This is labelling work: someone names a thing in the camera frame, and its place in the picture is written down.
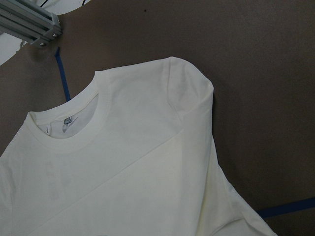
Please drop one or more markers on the cream long-sleeve cat shirt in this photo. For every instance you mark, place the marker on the cream long-sleeve cat shirt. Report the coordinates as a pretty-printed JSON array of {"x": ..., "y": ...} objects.
[{"x": 131, "y": 155}]

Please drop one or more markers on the aluminium frame post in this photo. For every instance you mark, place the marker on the aluminium frame post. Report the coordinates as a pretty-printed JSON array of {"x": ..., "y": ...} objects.
[{"x": 29, "y": 22}]

